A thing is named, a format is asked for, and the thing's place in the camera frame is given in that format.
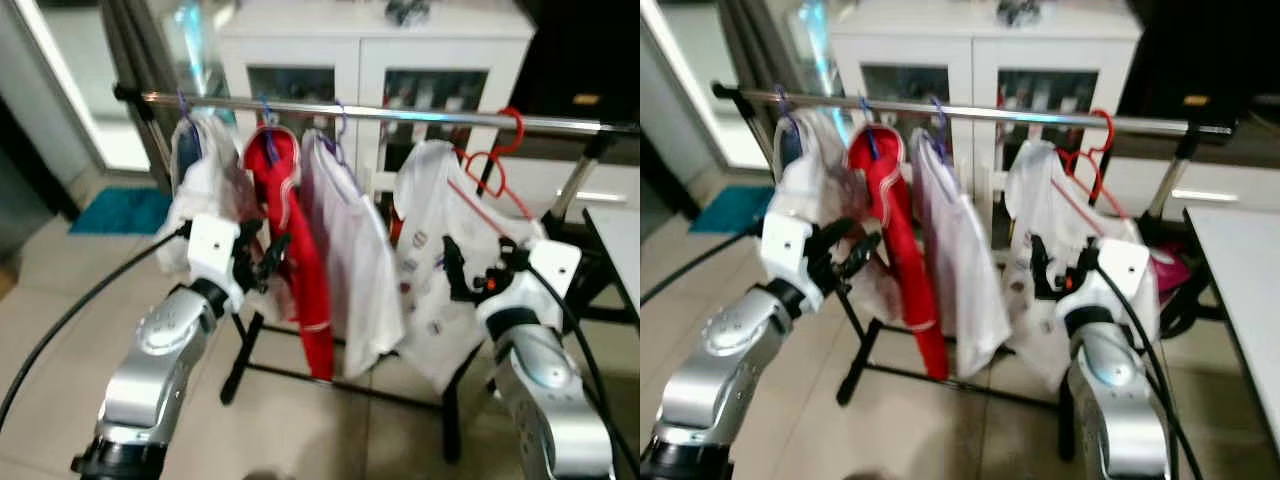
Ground red plastic hanger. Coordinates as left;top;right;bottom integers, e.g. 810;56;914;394
1057;108;1117;206
447;106;538;223

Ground white denim jeans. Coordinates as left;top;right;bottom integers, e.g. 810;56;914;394
153;110;263;286
760;108;863;276

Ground plain white shirt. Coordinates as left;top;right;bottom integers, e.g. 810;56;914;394
908;128;1013;381
297;128;407;381

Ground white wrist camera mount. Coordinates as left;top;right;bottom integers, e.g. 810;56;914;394
760;212;826;313
476;238;583;331
1058;238;1153;321
186;212;248;313

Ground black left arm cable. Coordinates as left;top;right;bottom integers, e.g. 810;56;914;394
0;222;193;433
640;228;766;306

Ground teal floor mat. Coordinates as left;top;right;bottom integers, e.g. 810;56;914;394
67;186;174;237
688;185;776;237

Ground small dark object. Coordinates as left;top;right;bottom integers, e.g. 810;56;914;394
384;0;433;27

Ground glass sliding door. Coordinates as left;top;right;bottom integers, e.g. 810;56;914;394
640;0;771;171
15;0;151;173

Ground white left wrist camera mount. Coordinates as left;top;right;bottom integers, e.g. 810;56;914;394
186;212;248;313
760;212;826;313

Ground pink bag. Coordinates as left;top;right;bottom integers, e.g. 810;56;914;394
1150;248;1193;296

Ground grey curtain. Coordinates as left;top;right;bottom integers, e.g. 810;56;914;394
715;0;801;191
98;0;186;191

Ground white glass-door cabinet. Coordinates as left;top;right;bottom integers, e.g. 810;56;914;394
216;0;641;219
828;0;1280;221

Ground steel rail clothes rack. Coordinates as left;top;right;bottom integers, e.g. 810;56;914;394
711;82;1236;463
112;84;641;463

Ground blue plastic hanger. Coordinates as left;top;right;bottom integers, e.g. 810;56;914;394
858;96;883;161
258;96;283;166

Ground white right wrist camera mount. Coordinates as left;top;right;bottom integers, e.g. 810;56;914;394
476;238;583;331
1058;238;1153;321

